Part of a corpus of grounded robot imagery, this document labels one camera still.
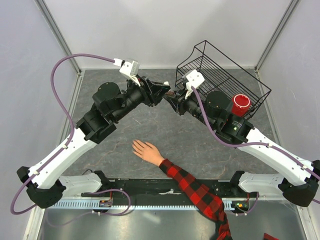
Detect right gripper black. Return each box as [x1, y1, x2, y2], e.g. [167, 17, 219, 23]
[165, 85, 217, 130]

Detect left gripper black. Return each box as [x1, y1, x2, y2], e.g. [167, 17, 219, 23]
[113, 74, 172, 122]

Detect glitter red nail polish bottle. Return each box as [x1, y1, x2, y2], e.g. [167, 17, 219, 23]
[166, 90, 175, 97]

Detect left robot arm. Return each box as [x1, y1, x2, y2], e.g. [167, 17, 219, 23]
[17, 76, 171, 209]

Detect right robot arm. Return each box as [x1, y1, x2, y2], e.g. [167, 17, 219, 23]
[164, 90, 320, 207]

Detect red plaid sleeve forearm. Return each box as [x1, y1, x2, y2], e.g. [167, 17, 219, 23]
[159, 159, 232, 240]

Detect red mug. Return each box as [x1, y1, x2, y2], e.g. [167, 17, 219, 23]
[231, 94, 251, 117]

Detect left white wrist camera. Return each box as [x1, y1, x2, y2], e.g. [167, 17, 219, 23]
[119, 59, 141, 87]

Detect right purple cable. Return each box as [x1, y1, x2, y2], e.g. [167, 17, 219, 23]
[191, 86, 320, 181]

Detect purple cable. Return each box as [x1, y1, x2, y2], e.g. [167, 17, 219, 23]
[191, 86, 320, 181]
[9, 53, 116, 215]

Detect black wire rack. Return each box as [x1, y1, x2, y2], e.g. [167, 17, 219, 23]
[175, 40, 271, 120]

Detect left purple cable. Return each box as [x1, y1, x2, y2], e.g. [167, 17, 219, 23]
[9, 53, 116, 215]

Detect white slotted cable duct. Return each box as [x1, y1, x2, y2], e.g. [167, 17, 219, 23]
[51, 198, 250, 211]

